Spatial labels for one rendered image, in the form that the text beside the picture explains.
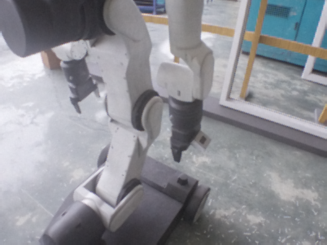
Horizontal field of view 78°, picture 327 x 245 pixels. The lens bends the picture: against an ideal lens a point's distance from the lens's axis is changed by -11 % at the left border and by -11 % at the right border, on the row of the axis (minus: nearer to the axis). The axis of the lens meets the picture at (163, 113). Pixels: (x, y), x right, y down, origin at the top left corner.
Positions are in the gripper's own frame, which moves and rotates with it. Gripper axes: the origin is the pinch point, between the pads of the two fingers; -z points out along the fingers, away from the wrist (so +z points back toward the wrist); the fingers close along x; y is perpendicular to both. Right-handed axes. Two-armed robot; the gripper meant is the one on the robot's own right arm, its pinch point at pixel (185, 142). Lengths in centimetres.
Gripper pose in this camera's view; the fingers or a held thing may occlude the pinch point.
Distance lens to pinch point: 68.3
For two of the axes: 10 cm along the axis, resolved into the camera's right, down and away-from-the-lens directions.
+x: 5.3, -6.2, 5.8
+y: -8.4, -3.3, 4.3
